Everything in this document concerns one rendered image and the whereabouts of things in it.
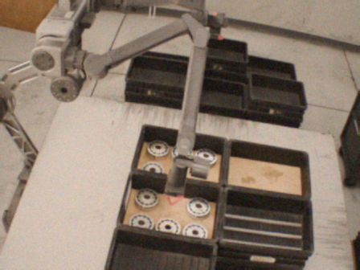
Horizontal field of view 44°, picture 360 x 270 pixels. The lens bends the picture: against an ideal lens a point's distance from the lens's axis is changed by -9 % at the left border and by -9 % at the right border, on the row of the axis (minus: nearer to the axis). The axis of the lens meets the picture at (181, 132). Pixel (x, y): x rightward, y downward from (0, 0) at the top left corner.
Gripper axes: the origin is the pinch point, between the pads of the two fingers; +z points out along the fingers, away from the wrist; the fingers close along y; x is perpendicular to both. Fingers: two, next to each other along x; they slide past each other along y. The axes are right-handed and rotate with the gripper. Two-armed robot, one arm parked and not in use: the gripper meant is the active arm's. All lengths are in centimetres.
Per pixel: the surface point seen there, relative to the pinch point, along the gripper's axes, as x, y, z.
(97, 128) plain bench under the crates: 45, 67, 39
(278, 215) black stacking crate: -48, 18, 21
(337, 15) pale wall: -137, 333, 64
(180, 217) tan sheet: -5.4, 8.8, 23.2
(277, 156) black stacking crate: -46, 50, 17
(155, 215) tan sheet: 4.9, 7.3, 23.6
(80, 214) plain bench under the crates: 38, 9, 38
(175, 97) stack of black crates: 9, 128, 58
